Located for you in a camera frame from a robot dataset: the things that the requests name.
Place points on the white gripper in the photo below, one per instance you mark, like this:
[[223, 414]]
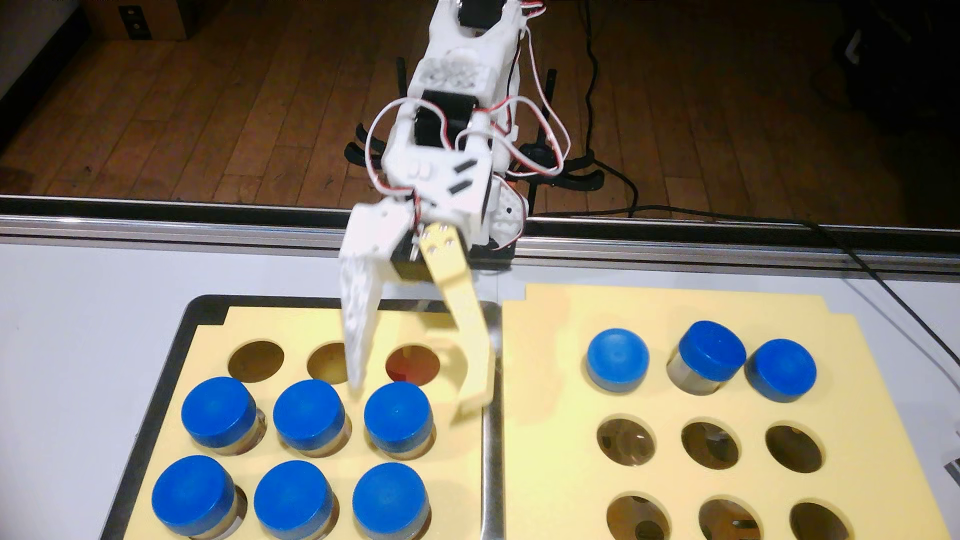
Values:
[[376, 235]]

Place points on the blue capped test tube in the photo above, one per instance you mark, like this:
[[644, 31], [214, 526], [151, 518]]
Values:
[[390, 499], [781, 370], [293, 499], [711, 351], [193, 495], [398, 416], [309, 414], [218, 412], [617, 360]]

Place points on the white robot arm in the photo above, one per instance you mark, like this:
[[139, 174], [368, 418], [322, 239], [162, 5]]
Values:
[[457, 71]]

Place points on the metal tray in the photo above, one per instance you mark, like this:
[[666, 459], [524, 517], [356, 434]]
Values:
[[491, 450]]

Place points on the yellow foam rack in tray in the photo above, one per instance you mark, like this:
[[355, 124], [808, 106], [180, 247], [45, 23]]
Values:
[[457, 465]]

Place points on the large yellow foam rack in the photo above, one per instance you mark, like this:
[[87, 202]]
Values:
[[555, 450]]

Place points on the cardboard box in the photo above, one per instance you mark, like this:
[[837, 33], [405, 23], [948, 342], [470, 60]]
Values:
[[161, 19]]

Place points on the black bag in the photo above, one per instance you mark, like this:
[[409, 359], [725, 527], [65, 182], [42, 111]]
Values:
[[900, 67]]

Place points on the grey object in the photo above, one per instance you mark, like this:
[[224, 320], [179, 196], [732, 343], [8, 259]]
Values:
[[954, 471]]

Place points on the aluminium table edge rail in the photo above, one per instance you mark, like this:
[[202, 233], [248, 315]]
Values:
[[75, 225]]

